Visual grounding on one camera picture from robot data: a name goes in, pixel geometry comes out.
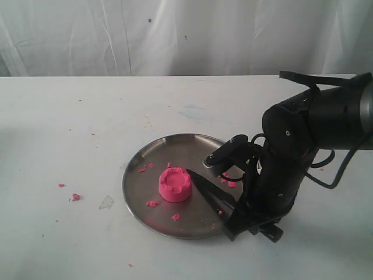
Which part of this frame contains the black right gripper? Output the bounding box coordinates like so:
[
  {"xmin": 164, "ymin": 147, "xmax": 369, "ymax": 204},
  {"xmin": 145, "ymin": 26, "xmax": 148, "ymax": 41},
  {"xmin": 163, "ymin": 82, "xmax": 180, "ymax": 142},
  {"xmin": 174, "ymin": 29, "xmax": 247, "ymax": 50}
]
[{"xmin": 214, "ymin": 105, "xmax": 318, "ymax": 242}]

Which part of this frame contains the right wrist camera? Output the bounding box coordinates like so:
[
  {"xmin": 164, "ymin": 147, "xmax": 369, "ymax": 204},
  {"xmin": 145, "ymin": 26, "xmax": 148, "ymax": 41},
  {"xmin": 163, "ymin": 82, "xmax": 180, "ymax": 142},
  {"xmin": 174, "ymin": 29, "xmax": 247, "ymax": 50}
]
[{"xmin": 203, "ymin": 134, "xmax": 248, "ymax": 177}]

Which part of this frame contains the white backdrop curtain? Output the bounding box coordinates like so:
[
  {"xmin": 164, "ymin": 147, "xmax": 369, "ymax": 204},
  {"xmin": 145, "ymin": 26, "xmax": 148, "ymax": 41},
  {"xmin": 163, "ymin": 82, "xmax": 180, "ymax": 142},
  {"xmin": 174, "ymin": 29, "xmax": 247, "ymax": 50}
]
[{"xmin": 1, "ymin": 1, "xmax": 372, "ymax": 76}]

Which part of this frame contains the black knife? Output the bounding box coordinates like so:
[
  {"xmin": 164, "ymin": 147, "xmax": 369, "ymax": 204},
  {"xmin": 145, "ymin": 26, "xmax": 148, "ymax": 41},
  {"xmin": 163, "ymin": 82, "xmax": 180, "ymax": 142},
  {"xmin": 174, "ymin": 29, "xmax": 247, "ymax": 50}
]
[{"xmin": 187, "ymin": 169, "xmax": 233, "ymax": 219}]

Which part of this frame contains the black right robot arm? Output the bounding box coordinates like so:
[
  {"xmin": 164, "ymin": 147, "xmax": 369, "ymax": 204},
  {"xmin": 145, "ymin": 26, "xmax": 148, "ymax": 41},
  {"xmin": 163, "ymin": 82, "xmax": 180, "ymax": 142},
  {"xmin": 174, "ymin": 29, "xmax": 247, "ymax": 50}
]
[{"xmin": 206, "ymin": 73, "xmax": 372, "ymax": 242}]

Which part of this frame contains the large pink dough crumb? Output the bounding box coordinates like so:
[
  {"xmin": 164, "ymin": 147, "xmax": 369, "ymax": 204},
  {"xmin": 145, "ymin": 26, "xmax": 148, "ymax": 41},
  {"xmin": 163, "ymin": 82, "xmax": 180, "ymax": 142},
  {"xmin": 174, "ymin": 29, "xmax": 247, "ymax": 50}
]
[{"xmin": 72, "ymin": 193, "xmax": 82, "ymax": 202}]

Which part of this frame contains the pink clay piece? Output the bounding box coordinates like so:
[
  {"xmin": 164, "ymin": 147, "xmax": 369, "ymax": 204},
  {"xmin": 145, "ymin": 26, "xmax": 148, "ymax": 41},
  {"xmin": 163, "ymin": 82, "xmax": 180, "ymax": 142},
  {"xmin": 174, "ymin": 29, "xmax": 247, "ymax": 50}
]
[{"xmin": 159, "ymin": 167, "xmax": 192, "ymax": 203}]

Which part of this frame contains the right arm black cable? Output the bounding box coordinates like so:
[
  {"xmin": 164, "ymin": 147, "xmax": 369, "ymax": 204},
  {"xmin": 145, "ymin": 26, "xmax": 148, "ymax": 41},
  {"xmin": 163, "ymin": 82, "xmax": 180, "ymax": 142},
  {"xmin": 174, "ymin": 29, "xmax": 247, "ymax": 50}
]
[{"xmin": 304, "ymin": 139, "xmax": 368, "ymax": 190}]

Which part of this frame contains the round steel plate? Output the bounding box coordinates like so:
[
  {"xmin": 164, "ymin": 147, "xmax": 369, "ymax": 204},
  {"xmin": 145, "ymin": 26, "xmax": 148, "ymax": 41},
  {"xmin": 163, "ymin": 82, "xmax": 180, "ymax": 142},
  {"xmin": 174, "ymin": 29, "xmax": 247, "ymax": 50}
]
[{"xmin": 122, "ymin": 134, "xmax": 242, "ymax": 239}]

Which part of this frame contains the pink dough smear on plate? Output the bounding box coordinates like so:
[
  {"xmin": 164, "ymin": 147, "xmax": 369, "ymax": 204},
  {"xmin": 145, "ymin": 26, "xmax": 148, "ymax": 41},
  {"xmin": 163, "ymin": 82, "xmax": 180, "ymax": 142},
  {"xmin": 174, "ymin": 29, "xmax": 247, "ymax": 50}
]
[{"xmin": 220, "ymin": 173, "xmax": 237, "ymax": 188}]

